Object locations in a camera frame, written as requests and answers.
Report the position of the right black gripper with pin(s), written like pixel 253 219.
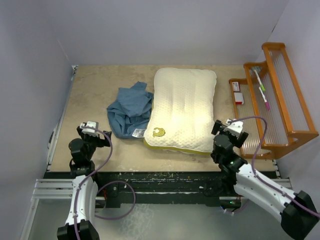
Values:
pixel 216 127

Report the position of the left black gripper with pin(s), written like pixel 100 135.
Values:
pixel 101 142

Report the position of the white and yellow pillow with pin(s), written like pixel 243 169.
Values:
pixel 182 113

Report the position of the blue pillowcase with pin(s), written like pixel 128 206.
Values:
pixel 131 110

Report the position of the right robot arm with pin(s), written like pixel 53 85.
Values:
pixel 295 211

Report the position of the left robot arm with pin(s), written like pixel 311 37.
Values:
pixel 79 223

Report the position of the red and white box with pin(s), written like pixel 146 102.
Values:
pixel 239 98

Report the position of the orange wooden tiered rack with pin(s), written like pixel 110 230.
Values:
pixel 288 124

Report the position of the pink capped marker pen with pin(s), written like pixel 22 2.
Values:
pixel 264 99

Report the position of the small red labelled card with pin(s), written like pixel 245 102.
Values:
pixel 235 86

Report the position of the green capped marker pen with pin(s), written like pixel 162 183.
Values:
pixel 259 80

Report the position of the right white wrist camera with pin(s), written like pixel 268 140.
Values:
pixel 234 127

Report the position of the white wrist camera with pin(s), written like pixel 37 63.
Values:
pixel 234 127
pixel 89 128

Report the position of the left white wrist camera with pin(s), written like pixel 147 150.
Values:
pixel 89 128

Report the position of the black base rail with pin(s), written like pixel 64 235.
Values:
pixel 198 187

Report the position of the aluminium frame rail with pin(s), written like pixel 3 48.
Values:
pixel 45 189

